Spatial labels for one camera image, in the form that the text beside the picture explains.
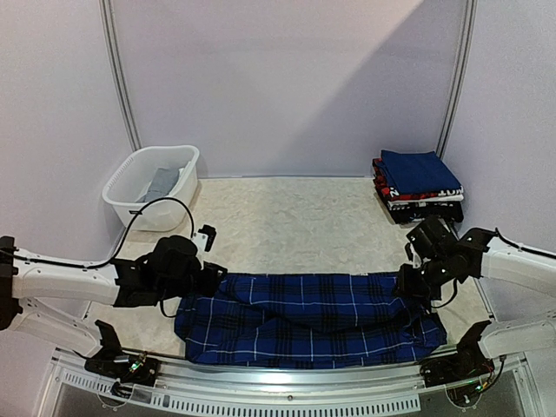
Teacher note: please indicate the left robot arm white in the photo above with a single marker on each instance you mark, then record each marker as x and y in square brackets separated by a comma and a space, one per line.
[27, 279]

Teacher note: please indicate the left wall aluminium profile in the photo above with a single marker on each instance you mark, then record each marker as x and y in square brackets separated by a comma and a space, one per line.
[115, 62]

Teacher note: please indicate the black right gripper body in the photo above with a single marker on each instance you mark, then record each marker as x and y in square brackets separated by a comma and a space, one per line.
[408, 283]

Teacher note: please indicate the white folded garment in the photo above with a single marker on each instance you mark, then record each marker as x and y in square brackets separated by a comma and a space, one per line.
[439, 197]

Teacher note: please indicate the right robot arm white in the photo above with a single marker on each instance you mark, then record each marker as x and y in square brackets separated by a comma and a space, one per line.
[517, 282]

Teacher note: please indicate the red black folded garment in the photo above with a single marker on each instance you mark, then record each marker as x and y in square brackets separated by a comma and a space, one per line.
[385, 184]

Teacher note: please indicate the aluminium front rail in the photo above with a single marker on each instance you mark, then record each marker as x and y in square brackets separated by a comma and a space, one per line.
[186, 389]

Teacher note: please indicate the right wall aluminium profile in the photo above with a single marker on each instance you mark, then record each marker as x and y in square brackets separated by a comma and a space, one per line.
[458, 76]

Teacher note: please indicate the white plastic laundry basket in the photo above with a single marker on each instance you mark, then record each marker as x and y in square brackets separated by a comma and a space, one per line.
[135, 174]

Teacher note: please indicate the blue plaid shirt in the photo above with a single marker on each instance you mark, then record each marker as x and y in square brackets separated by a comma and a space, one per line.
[306, 321]

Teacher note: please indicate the grey folded garment in basket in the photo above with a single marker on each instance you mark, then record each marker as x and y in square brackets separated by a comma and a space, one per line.
[161, 185]

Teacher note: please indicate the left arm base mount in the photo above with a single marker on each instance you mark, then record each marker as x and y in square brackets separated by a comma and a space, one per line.
[126, 370]

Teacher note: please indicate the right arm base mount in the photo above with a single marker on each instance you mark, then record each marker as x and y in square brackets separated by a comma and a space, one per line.
[467, 373]

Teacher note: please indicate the wall aluminium profile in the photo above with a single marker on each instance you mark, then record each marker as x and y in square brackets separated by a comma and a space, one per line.
[458, 76]
[115, 62]

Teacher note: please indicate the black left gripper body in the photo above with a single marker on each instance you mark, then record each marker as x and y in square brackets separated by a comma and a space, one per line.
[176, 288]

